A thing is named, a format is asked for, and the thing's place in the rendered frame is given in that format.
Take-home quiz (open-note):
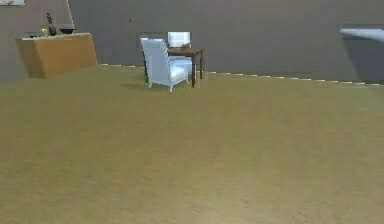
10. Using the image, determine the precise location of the pale blue grey slab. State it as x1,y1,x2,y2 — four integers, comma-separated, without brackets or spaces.
339,28,384,44

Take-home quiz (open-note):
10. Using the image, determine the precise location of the framed wall picture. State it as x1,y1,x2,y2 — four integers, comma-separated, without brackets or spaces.
0,0,26,7

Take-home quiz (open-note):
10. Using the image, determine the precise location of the dark brown wooden table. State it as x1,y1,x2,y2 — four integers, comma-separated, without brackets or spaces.
143,46,205,89

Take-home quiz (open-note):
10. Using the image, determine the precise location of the orange wooden counter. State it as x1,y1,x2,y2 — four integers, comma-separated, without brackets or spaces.
15,32,98,80

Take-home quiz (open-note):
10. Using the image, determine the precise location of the dark house plant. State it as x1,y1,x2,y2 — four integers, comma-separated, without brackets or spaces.
45,12,58,37

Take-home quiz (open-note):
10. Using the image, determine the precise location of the white armchair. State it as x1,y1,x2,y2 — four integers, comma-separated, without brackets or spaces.
139,37,190,93
167,31,194,75

